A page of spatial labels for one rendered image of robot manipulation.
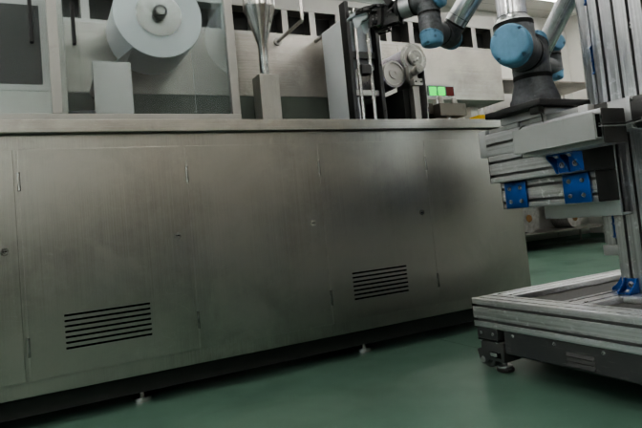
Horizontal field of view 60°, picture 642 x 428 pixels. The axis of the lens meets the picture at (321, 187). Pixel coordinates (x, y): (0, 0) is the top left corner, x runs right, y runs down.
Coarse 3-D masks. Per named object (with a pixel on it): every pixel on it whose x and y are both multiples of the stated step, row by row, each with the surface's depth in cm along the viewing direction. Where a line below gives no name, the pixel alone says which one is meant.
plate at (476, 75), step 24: (240, 48) 260; (288, 48) 272; (312, 48) 278; (384, 48) 297; (240, 72) 259; (288, 72) 270; (312, 72) 276; (432, 72) 310; (456, 72) 318; (480, 72) 326; (312, 96) 275; (456, 96) 316; (480, 96) 324
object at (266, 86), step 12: (252, 12) 237; (264, 12) 237; (252, 24) 239; (264, 24) 238; (264, 36) 239; (264, 48) 240; (264, 60) 239; (264, 72) 239; (252, 84) 242; (264, 84) 235; (276, 84) 238; (264, 96) 235; (276, 96) 237; (264, 108) 234; (276, 108) 237
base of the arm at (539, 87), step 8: (536, 72) 170; (544, 72) 170; (520, 80) 173; (528, 80) 171; (536, 80) 170; (544, 80) 169; (552, 80) 172; (520, 88) 172; (528, 88) 170; (536, 88) 170; (544, 88) 168; (552, 88) 169; (512, 96) 175; (520, 96) 171; (528, 96) 169; (536, 96) 168; (544, 96) 168; (552, 96) 168; (560, 96) 171; (512, 104) 174
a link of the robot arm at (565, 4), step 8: (560, 0) 217; (568, 0) 215; (552, 8) 222; (560, 8) 217; (568, 8) 216; (552, 16) 220; (560, 16) 218; (568, 16) 219; (552, 24) 220; (560, 24) 220; (552, 32) 222; (560, 32) 222; (552, 40) 223; (552, 48) 226
